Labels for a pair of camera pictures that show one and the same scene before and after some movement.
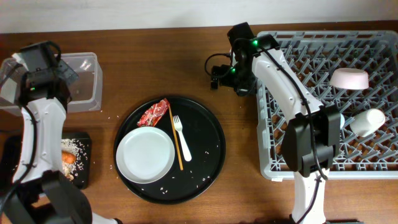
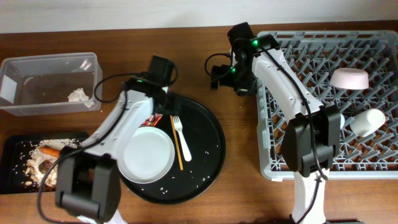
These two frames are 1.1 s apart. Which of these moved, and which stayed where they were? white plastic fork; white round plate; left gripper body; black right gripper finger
Moved: left gripper body
Stayed: black right gripper finger; white plastic fork; white round plate
